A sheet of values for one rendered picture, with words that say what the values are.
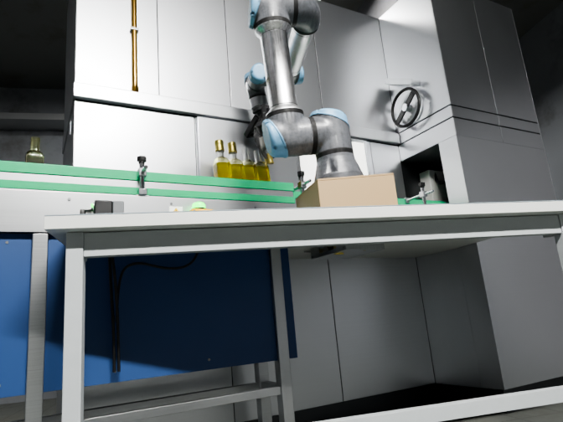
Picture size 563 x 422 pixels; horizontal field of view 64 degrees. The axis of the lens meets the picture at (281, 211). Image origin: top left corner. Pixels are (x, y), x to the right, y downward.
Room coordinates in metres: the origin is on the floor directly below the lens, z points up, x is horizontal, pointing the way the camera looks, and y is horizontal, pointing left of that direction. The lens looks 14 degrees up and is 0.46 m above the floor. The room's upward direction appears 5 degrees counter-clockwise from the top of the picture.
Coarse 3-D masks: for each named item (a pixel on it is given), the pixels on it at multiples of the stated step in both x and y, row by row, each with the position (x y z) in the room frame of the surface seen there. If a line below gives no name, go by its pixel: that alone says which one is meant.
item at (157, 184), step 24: (0, 168) 1.20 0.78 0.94; (24, 168) 1.23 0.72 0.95; (48, 168) 1.26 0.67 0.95; (72, 168) 1.29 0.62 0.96; (96, 168) 1.32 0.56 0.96; (96, 192) 1.32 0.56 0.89; (120, 192) 1.36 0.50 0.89; (168, 192) 1.43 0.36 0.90; (192, 192) 1.47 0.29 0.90; (216, 192) 1.52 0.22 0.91; (240, 192) 1.56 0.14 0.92; (264, 192) 1.61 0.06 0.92; (288, 192) 1.66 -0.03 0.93
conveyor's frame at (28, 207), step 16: (0, 192) 1.18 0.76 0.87; (16, 192) 1.20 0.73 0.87; (32, 192) 1.22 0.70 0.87; (48, 192) 1.24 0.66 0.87; (64, 192) 1.26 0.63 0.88; (0, 208) 1.18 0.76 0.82; (16, 208) 1.20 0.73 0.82; (32, 208) 1.22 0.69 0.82; (48, 208) 1.24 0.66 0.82; (64, 208) 1.26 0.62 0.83; (80, 208) 1.28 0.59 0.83; (128, 208) 1.35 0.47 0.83; (144, 208) 1.37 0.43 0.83; (160, 208) 1.40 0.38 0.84; (176, 208) 1.42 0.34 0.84; (208, 208) 1.48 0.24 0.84; (224, 208) 1.51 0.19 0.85; (240, 208) 1.54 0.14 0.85; (256, 208) 1.57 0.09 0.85; (0, 224) 1.19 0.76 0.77; (16, 224) 1.20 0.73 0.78; (32, 224) 1.22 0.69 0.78
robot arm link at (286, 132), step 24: (264, 0) 1.19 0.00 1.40; (288, 0) 1.20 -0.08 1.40; (264, 24) 1.21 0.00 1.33; (288, 24) 1.23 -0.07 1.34; (264, 48) 1.24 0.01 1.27; (288, 48) 1.25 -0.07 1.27; (288, 72) 1.24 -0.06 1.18; (288, 96) 1.24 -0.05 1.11; (288, 120) 1.23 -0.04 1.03; (288, 144) 1.25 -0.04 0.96; (312, 144) 1.27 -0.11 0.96
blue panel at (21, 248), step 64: (0, 256) 1.20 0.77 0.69; (64, 256) 1.28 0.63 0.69; (128, 256) 1.37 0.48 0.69; (192, 256) 1.47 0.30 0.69; (256, 256) 1.58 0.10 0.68; (0, 320) 1.21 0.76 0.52; (128, 320) 1.37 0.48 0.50; (192, 320) 1.46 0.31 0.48; (256, 320) 1.57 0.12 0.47; (0, 384) 1.21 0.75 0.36
